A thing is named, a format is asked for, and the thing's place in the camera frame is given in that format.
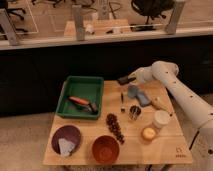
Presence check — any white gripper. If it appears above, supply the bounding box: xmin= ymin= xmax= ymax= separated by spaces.
xmin=131 ymin=67 xmax=154 ymax=83

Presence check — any black eraser block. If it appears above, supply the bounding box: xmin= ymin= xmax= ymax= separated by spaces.
xmin=118 ymin=76 xmax=135 ymax=85

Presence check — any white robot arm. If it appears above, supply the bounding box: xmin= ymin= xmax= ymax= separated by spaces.
xmin=129 ymin=61 xmax=213 ymax=171

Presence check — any green plastic tray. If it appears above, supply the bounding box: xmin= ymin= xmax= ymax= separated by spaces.
xmin=56 ymin=76 xmax=104 ymax=120

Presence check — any blue cloth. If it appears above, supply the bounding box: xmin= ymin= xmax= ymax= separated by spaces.
xmin=127 ymin=85 xmax=151 ymax=107

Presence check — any small metal cup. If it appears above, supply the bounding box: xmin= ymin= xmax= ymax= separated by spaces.
xmin=129 ymin=105 xmax=141 ymax=120

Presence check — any metal fork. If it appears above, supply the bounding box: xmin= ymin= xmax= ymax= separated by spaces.
xmin=120 ymin=92 xmax=125 ymax=113

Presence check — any bunch of dark grapes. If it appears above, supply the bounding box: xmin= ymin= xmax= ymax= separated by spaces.
xmin=106 ymin=113 xmax=125 ymax=144

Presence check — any yellow round container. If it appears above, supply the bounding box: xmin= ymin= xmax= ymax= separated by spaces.
xmin=142 ymin=127 xmax=156 ymax=141

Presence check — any black office chair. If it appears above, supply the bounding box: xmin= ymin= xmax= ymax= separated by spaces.
xmin=131 ymin=0 xmax=174 ymax=24

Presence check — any orange brown bowl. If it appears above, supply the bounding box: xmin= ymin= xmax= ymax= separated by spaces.
xmin=92 ymin=135 xmax=120 ymax=164

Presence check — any crumpled white paper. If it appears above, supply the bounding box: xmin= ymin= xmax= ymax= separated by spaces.
xmin=58 ymin=138 xmax=75 ymax=157

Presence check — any wooden handled tool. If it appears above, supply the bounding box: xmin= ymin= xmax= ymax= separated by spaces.
xmin=151 ymin=97 xmax=169 ymax=111

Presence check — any red handled brush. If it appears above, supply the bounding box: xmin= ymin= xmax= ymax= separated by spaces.
xmin=68 ymin=96 xmax=98 ymax=114

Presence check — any black cable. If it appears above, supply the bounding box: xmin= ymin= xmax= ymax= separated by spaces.
xmin=188 ymin=130 xmax=200 ymax=151

